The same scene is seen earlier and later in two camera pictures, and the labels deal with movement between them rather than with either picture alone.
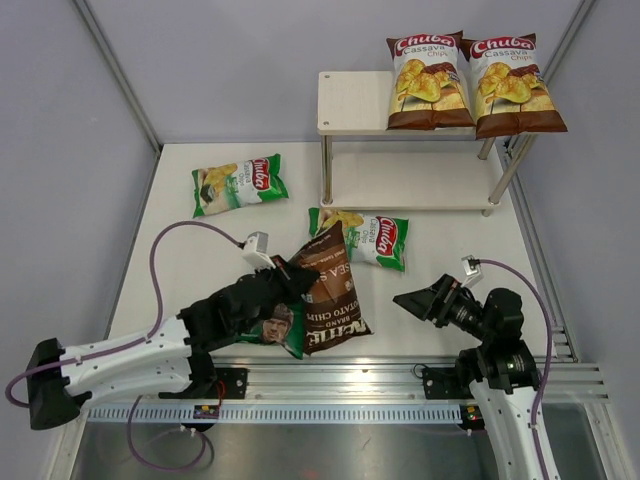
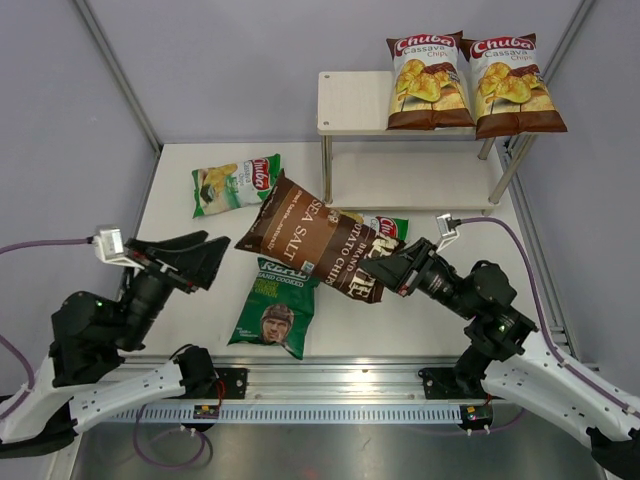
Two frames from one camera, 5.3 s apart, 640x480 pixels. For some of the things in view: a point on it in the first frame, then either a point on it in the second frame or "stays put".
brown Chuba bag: (511, 96) stays put
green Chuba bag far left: (224, 187) stays put
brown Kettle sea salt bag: (334, 311) to (299, 227)
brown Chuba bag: (430, 87) stays put
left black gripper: (296, 281) to (196, 265)
